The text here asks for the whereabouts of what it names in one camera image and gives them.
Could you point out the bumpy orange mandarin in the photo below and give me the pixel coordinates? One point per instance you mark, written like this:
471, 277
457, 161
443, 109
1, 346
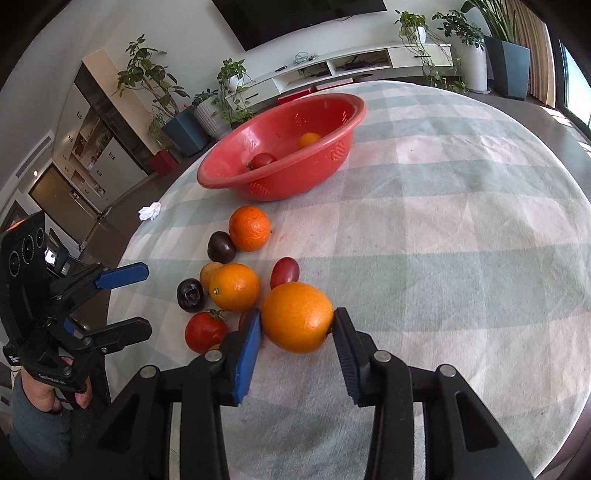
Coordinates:
249, 228

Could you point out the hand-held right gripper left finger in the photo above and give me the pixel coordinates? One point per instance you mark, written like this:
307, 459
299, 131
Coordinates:
247, 355

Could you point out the medium smooth orange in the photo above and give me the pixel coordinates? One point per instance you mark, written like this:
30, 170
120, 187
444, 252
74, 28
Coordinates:
234, 287

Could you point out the trailing plant in white pot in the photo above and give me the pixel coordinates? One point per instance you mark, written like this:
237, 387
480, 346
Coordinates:
233, 74
411, 23

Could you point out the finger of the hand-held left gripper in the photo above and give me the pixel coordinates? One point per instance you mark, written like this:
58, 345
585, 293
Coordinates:
124, 330
122, 276

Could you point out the white television cabinet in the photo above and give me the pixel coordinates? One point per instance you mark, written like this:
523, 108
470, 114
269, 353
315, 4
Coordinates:
406, 57

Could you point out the large smooth orange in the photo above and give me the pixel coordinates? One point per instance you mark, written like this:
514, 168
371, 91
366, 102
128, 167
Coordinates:
298, 318

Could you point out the red bin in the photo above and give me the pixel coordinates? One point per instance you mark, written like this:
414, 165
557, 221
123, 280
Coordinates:
161, 162

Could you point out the red tomato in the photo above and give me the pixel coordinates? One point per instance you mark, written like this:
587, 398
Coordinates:
205, 332
262, 161

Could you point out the window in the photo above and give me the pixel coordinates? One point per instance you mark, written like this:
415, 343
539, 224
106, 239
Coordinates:
575, 92

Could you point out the dark purple plum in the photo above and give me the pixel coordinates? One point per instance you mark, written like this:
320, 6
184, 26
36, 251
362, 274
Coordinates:
190, 295
221, 248

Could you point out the red plastic colander bowl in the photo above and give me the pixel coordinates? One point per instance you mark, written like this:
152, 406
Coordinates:
286, 182

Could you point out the person's left hand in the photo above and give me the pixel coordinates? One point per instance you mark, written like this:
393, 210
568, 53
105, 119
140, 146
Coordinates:
41, 392

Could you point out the red storage box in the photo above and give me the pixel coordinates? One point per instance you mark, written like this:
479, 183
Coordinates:
295, 96
332, 85

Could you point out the plant in ribbed white pot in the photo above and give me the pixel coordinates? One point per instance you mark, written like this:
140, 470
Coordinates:
207, 117

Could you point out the plant in tall white pot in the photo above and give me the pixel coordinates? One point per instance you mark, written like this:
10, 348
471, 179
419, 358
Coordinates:
473, 64

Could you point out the beige curtain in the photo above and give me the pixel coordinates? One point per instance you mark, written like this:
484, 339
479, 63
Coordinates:
540, 55

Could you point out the black set-top box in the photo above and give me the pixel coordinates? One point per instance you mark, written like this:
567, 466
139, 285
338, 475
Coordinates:
354, 65

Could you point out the large plant in dark pot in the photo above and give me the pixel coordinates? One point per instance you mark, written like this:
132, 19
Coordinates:
508, 64

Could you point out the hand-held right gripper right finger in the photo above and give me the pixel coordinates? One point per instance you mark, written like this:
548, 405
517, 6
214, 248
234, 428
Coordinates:
344, 355

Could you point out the white and brown wall cupboard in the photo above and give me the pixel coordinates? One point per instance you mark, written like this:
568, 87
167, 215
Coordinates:
115, 157

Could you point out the oval red plum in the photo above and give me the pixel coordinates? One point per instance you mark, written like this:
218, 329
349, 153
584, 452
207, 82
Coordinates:
284, 272

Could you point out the tall plant in blue pot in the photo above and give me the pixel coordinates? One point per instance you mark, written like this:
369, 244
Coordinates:
184, 131

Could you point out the black wall television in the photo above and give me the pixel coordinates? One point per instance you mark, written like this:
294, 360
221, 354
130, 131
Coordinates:
300, 18

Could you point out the crumpled white tissue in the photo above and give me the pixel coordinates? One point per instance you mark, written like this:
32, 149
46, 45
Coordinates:
150, 211

